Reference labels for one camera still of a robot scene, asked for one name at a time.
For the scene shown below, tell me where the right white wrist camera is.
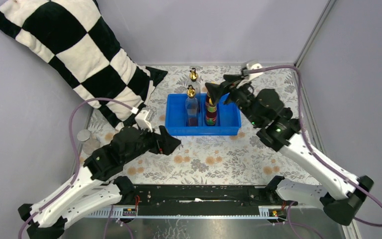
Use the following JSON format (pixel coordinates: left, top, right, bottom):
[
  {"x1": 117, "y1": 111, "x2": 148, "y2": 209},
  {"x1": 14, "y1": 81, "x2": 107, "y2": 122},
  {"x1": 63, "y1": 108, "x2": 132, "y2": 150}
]
[{"x1": 238, "y1": 61, "x2": 263, "y2": 88}]

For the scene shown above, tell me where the silver-lid glass shaker jar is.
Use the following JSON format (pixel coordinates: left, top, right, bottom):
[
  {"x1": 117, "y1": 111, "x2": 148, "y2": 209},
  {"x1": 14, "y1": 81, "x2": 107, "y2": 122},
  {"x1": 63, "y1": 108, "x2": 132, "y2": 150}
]
[{"x1": 82, "y1": 138, "x2": 100, "y2": 155}]

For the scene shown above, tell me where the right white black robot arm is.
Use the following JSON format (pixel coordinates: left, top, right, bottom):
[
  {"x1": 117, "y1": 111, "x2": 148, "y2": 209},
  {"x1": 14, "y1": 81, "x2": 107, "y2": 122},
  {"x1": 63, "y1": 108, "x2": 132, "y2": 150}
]
[{"x1": 205, "y1": 75, "x2": 374, "y2": 226}]

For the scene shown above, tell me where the clear gold-cap bottle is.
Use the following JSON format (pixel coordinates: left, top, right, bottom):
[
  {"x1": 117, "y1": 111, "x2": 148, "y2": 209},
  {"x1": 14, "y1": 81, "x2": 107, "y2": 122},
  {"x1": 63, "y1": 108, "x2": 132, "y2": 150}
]
[
  {"x1": 185, "y1": 85, "x2": 199, "y2": 126},
  {"x1": 188, "y1": 67, "x2": 201, "y2": 113}
]

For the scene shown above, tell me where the black white checkered pillow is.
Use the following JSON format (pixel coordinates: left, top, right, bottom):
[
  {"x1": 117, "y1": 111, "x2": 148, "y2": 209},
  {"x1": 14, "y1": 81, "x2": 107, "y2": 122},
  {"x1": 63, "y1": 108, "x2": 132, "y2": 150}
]
[{"x1": 0, "y1": 0, "x2": 167, "y2": 129}]

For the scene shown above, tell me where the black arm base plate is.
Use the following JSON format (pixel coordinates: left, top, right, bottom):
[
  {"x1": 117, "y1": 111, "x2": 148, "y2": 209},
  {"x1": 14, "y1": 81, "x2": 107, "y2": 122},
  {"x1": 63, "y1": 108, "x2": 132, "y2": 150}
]
[{"x1": 116, "y1": 184, "x2": 290, "y2": 217}]

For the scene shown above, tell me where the floral patterned table mat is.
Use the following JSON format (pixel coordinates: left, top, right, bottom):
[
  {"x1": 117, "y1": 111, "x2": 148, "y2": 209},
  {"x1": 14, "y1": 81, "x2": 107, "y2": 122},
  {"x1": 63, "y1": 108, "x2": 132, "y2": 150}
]
[{"x1": 88, "y1": 65, "x2": 319, "y2": 185}]

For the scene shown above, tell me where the yellow-cap sauce bottle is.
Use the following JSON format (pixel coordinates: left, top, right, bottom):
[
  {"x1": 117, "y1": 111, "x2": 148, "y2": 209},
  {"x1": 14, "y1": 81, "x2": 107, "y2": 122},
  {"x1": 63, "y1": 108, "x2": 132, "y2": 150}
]
[
  {"x1": 205, "y1": 93, "x2": 216, "y2": 112},
  {"x1": 205, "y1": 104, "x2": 217, "y2": 126}
]

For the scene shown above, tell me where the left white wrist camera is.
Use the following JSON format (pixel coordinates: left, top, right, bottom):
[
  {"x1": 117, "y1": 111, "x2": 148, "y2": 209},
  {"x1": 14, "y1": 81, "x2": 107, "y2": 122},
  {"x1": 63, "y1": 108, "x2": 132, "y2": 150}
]
[{"x1": 131, "y1": 107, "x2": 153, "y2": 132}]

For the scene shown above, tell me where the aluminium frame rail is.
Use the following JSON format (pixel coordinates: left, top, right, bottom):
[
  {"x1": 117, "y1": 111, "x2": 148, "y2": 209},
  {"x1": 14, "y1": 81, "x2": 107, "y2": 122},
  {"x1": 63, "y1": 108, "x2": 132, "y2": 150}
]
[{"x1": 56, "y1": 185, "x2": 351, "y2": 220}]

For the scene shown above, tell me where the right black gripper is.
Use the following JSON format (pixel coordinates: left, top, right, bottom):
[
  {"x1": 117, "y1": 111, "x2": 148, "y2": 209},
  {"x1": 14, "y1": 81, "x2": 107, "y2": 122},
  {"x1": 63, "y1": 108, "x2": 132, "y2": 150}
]
[{"x1": 204, "y1": 74, "x2": 261, "y2": 127}]

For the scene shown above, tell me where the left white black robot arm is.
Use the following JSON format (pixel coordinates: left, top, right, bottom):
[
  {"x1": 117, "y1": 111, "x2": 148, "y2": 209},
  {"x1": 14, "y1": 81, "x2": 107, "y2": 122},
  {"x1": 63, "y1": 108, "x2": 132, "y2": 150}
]
[{"x1": 18, "y1": 125, "x2": 181, "y2": 239}]

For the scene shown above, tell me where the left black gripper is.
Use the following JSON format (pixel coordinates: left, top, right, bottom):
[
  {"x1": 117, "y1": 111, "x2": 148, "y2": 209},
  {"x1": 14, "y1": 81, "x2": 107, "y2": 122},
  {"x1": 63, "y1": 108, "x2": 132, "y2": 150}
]
[{"x1": 123, "y1": 123, "x2": 182, "y2": 165}]

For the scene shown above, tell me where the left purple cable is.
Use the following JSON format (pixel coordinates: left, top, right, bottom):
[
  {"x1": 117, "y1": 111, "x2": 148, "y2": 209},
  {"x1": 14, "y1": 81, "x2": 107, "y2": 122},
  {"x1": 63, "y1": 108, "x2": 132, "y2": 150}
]
[{"x1": 18, "y1": 98, "x2": 139, "y2": 239}]

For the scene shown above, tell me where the blue plastic divided bin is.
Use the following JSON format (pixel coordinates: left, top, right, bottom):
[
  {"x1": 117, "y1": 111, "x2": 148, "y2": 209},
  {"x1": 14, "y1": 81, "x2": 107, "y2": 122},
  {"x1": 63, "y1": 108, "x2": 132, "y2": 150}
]
[{"x1": 165, "y1": 93, "x2": 241, "y2": 136}]

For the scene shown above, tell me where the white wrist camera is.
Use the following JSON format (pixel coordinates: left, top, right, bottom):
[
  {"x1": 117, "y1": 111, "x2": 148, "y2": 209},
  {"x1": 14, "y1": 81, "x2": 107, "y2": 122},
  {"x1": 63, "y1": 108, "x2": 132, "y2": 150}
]
[
  {"x1": 238, "y1": 61, "x2": 263, "y2": 88},
  {"x1": 131, "y1": 107, "x2": 153, "y2": 132}
]

